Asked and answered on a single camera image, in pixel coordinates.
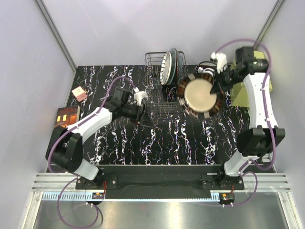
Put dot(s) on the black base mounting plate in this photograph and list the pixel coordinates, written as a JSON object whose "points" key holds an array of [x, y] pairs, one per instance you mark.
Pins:
{"points": [[188, 182]]}

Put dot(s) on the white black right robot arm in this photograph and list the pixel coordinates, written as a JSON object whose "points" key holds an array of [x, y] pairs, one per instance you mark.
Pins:
{"points": [[264, 133]]}

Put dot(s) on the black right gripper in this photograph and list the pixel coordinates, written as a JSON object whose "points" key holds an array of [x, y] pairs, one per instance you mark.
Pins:
{"points": [[218, 86]]}

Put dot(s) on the yellow green box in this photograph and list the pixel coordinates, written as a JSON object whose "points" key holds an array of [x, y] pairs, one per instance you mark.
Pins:
{"points": [[238, 93]]}

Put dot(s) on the black white headphones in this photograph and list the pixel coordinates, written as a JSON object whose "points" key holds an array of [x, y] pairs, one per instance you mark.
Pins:
{"points": [[206, 67]]}

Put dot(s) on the light teal plate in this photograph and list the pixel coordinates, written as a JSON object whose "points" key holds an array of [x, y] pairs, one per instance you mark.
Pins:
{"points": [[174, 68]]}

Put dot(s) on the white blue striped plate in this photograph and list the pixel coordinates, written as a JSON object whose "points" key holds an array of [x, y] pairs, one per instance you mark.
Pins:
{"points": [[165, 68]]}

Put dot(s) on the aluminium rail frame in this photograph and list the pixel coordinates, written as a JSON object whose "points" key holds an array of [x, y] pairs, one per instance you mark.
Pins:
{"points": [[265, 203]]}

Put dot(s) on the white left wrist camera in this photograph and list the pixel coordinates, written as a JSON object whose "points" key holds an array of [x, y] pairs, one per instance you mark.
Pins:
{"points": [[139, 96]]}

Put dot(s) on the brown cream checkered plate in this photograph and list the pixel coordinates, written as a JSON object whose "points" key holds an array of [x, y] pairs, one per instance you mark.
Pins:
{"points": [[194, 96]]}

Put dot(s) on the pink cube socket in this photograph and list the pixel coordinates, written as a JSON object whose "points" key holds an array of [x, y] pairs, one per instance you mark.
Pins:
{"points": [[79, 93]]}

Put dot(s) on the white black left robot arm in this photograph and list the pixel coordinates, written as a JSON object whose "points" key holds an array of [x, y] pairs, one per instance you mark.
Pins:
{"points": [[65, 148]]}

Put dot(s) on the dark wire dish rack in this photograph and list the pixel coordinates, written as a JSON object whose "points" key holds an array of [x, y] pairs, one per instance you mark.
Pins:
{"points": [[162, 98]]}

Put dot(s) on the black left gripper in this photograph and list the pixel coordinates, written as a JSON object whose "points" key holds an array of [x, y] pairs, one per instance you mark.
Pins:
{"points": [[141, 112]]}

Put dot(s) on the dark cover book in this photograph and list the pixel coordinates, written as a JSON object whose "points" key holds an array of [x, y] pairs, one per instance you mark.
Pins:
{"points": [[67, 116]]}

